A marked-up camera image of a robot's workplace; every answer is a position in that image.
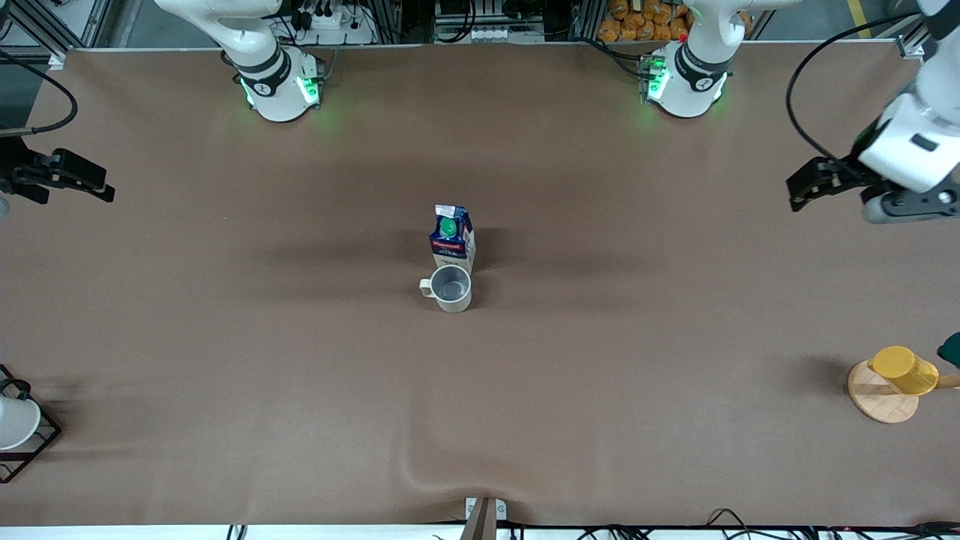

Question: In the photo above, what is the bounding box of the blue milk carton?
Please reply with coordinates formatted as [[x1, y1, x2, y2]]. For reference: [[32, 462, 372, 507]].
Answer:
[[429, 204, 476, 275]]

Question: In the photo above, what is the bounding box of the grey ceramic cup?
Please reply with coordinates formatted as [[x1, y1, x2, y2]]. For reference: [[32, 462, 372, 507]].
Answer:
[[418, 264, 473, 314]]

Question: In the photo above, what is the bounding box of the yellow cup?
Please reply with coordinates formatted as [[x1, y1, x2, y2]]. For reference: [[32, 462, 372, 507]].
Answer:
[[868, 346, 940, 396]]

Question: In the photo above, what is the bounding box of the white cup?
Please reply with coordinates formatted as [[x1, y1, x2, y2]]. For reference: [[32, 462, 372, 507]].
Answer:
[[0, 396, 42, 452]]

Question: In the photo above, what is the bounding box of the round wooden mug stand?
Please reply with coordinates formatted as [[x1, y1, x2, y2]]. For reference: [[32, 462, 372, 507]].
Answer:
[[847, 360, 960, 425]]

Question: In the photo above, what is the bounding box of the orange snack bag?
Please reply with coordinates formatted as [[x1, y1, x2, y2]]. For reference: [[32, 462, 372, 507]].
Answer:
[[598, 0, 752, 43]]

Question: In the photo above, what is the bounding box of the white power strip with plugs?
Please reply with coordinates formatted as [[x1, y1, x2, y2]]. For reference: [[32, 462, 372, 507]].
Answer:
[[298, 4, 377, 46]]

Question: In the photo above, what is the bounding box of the brown table cover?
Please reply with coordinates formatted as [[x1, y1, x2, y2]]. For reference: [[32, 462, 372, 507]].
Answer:
[[0, 43, 960, 527]]

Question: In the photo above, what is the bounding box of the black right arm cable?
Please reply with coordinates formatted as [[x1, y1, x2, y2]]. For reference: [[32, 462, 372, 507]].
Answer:
[[0, 51, 79, 137]]

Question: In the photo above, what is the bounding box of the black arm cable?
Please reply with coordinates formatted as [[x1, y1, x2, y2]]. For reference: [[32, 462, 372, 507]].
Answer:
[[0, 51, 79, 137], [785, 10, 925, 164]]

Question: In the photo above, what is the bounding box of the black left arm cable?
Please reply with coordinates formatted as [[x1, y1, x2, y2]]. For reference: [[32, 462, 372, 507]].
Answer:
[[785, 10, 925, 164]]

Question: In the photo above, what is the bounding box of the black wire rack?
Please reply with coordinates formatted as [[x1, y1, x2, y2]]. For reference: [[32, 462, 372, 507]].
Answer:
[[0, 364, 62, 485]]

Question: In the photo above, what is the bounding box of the black looped cable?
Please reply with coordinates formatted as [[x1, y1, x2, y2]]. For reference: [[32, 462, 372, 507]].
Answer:
[[703, 508, 752, 540]]

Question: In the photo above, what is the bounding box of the white table edge bracket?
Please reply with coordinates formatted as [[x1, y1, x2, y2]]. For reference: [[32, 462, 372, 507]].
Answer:
[[459, 496, 508, 540]]

